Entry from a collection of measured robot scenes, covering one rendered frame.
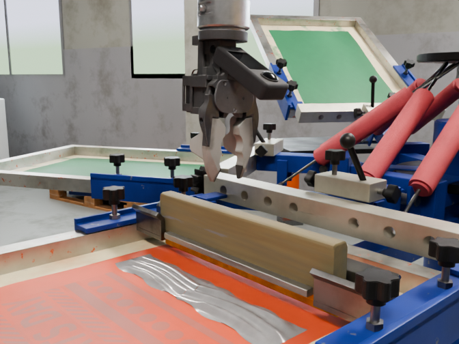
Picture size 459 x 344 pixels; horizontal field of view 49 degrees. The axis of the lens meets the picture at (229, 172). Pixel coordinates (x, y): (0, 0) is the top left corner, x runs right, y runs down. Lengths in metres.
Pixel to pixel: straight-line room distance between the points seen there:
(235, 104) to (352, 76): 1.55
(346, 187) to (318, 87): 1.19
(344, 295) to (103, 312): 0.32
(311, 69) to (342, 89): 0.18
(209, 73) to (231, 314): 0.34
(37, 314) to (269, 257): 0.32
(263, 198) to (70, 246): 0.38
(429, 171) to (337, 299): 0.51
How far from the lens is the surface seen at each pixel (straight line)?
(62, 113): 6.89
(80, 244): 0.92
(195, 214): 0.82
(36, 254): 0.89
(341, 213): 0.90
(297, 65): 2.23
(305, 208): 0.94
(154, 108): 5.70
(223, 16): 0.71
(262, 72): 0.67
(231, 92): 0.71
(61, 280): 0.83
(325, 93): 2.07
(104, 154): 2.02
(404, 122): 1.22
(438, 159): 1.10
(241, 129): 0.73
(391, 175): 1.15
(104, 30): 6.26
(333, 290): 0.63
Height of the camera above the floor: 1.26
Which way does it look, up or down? 11 degrees down
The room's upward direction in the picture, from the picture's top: straight up
